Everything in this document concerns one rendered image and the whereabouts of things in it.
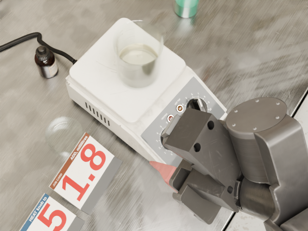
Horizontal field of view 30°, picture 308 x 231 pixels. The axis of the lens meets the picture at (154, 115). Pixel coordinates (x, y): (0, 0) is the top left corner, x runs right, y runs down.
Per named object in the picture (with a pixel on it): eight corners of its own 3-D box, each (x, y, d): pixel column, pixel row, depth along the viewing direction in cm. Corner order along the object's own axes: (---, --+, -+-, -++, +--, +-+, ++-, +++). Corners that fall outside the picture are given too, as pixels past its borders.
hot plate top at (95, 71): (189, 66, 80) (189, 63, 79) (132, 128, 76) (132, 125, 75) (123, 17, 82) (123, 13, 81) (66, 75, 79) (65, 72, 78)
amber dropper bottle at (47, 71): (38, 79, 87) (30, 57, 81) (38, 61, 88) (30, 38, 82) (57, 78, 87) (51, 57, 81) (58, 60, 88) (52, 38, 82)
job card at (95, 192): (123, 162, 83) (122, 153, 79) (89, 215, 80) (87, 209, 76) (87, 141, 84) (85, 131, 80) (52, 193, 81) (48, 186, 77)
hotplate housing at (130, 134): (227, 117, 86) (235, 96, 78) (172, 183, 82) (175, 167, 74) (114, 32, 90) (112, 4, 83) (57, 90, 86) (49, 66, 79)
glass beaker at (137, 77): (131, 101, 77) (130, 74, 69) (106, 65, 79) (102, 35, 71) (174, 76, 79) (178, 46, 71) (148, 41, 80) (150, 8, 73)
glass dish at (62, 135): (85, 121, 85) (84, 116, 83) (84, 156, 83) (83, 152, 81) (47, 122, 85) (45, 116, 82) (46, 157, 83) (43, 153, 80)
